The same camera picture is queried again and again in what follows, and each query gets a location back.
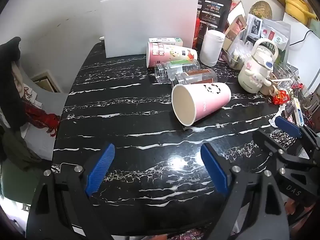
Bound white cylindrical container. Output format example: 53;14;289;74
199;29;226;66

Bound white pouch packet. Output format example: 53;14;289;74
261;18;292;52

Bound white green carton box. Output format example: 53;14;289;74
148;37;184;47

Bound white plastic board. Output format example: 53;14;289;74
100;0;199;58

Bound black cable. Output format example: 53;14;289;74
289;30;315;46

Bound red tasselled cloth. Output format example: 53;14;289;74
22;99;61;137

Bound clear glass bowl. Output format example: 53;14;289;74
273;63;300;86

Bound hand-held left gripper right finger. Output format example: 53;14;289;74
200;143;288;240

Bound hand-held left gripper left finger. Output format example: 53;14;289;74
26;143;116;240

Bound dark clothing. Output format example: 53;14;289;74
0;37;25;131

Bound red candy wrapper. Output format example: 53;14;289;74
272;90;288;105

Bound blue white tube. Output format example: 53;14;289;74
292;97;305;126

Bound clear plastic bag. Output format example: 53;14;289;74
223;39;253;70

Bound pink cartoon paper cup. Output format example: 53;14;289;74
146;41;198;68

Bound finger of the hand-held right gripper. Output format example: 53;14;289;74
252;128;311;166
274;116;320;161

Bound black white photo card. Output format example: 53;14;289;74
246;13;263;40

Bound black printed pouch bag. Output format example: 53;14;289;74
188;0;233;49

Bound brown snack packages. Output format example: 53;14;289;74
224;1;248;53

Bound pink panda paper cup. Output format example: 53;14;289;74
171;82;232;126

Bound round woven mat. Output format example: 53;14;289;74
249;0;273;18

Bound yellow plastic container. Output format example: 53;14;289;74
285;0;320;22

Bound olive green cloth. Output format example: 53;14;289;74
0;127;42;171

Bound cream cartoon kettle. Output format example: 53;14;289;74
237;38;280;93

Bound clear jar green label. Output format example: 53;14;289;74
154;59;201;83

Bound clear jar brown label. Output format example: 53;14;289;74
171;68;218;89

